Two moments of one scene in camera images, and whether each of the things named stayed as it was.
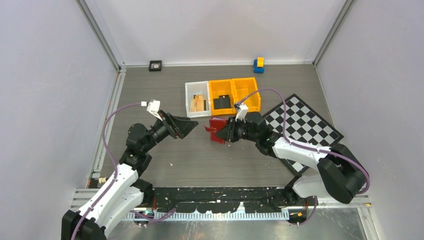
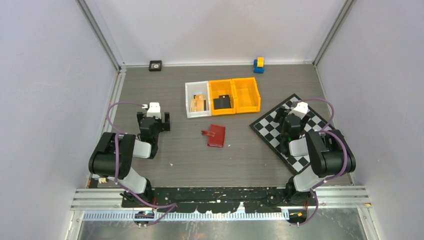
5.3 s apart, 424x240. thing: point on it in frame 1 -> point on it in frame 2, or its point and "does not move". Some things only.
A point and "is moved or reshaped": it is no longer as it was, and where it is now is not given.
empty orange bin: [242, 87] does not move
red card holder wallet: [215, 124] is moved or reshaped
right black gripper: [225, 133] -> [280, 113]
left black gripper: [182, 125] -> [165, 125]
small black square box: [155, 65] does not move
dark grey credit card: [223, 102] does not move
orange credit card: [197, 103] does not move
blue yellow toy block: [259, 65] does not move
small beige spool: [102, 180] does not move
